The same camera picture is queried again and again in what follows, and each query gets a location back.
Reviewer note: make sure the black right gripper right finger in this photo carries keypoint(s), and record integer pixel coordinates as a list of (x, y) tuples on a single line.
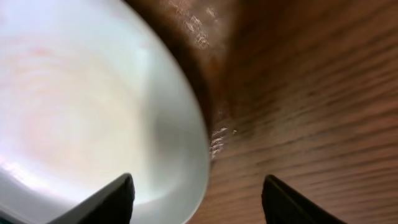
[(284, 205)]

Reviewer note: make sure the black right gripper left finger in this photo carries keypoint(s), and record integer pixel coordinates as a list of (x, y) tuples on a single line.
[(112, 204)]

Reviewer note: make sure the light blue plate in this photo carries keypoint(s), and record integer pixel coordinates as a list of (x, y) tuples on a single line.
[(88, 93)]

